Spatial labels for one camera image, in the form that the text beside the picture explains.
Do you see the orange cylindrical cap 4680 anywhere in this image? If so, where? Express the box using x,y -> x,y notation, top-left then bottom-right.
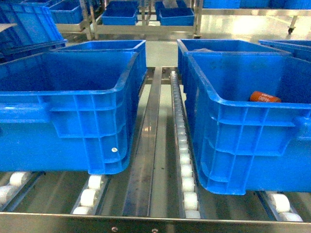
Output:
249,91 -> 281,102

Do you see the blue bin rear right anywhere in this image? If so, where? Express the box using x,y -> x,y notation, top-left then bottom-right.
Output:
177,39 -> 291,85

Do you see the blue bin rear left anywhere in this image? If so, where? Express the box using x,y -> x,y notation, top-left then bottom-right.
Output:
54,40 -> 147,87

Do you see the stainless steel flow rack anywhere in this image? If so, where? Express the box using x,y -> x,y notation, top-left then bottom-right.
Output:
0,67 -> 311,233

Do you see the blue bin left front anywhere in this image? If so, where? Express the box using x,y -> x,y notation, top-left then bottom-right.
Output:
0,51 -> 142,174

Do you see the blue bin with orange cap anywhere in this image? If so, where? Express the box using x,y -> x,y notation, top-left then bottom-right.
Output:
184,52 -> 311,195

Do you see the white roller track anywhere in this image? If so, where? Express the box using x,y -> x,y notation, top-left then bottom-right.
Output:
170,71 -> 201,219

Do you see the steel centre divider rail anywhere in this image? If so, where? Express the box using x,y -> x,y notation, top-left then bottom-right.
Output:
122,67 -> 162,216

